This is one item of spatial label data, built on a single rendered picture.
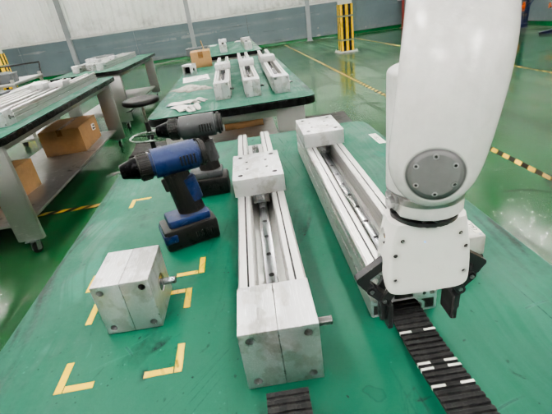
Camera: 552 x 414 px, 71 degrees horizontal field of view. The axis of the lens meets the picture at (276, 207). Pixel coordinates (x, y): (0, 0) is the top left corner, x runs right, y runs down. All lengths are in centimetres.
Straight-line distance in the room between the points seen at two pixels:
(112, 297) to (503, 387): 55
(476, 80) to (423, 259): 23
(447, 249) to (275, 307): 22
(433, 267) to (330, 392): 20
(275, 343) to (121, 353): 27
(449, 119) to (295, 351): 33
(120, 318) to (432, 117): 55
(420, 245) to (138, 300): 43
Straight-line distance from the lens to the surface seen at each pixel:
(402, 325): 61
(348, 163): 94
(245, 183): 82
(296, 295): 53
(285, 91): 232
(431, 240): 47
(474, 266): 55
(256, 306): 52
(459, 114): 32
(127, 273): 66
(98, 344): 71
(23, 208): 283
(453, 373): 55
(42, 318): 83
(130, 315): 68
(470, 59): 33
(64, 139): 426
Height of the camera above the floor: 121
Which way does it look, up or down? 27 degrees down
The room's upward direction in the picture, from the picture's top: 8 degrees counter-clockwise
